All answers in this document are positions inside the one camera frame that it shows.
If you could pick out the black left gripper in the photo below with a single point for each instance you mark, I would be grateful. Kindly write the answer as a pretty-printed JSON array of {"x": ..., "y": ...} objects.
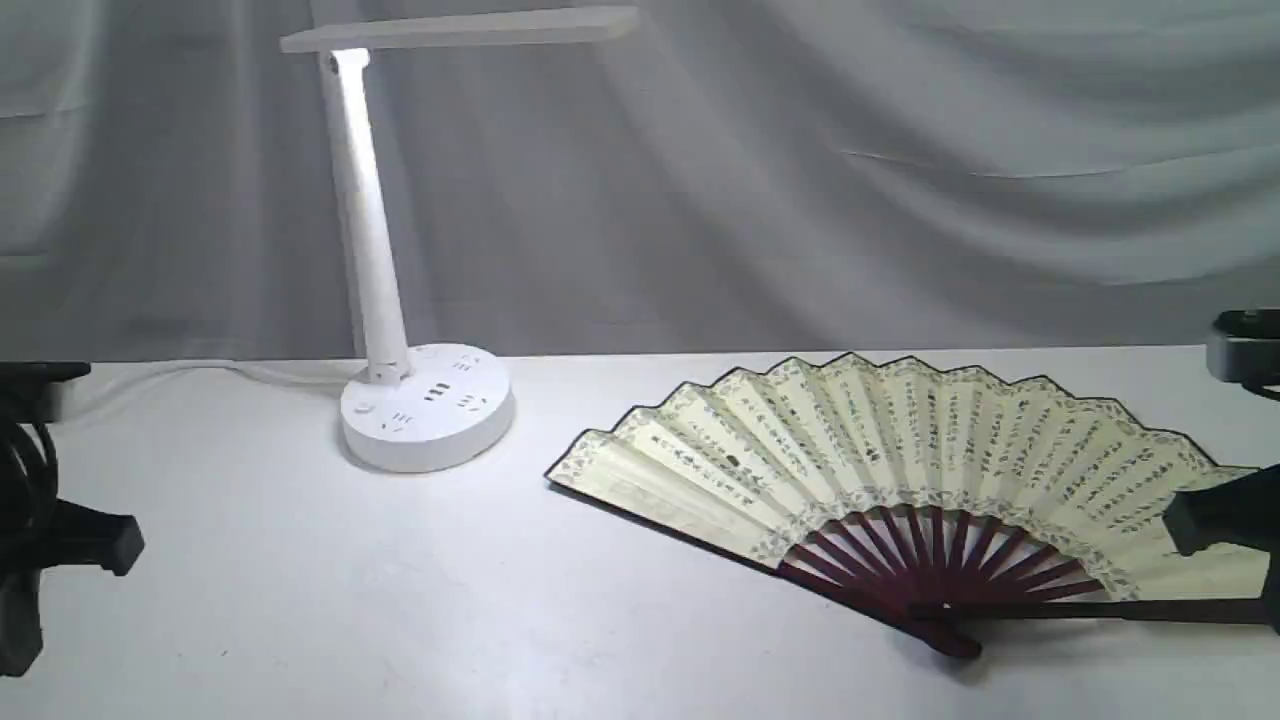
[{"x": 40, "y": 530}]

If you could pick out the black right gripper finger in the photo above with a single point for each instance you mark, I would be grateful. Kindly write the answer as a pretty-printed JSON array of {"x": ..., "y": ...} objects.
[{"x": 1243, "y": 512}]

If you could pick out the cream paper folding fan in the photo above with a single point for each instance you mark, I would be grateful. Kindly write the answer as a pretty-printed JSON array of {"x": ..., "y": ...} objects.
[{"x": 926, "y": 499}]

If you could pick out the grey fabric backdrop curtain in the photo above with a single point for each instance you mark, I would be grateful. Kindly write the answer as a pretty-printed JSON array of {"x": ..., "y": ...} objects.
[{"x": 730, "y": 176}]

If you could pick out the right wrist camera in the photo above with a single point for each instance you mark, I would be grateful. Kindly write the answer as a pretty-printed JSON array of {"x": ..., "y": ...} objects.
[{"x": 1243, "y": 350}]

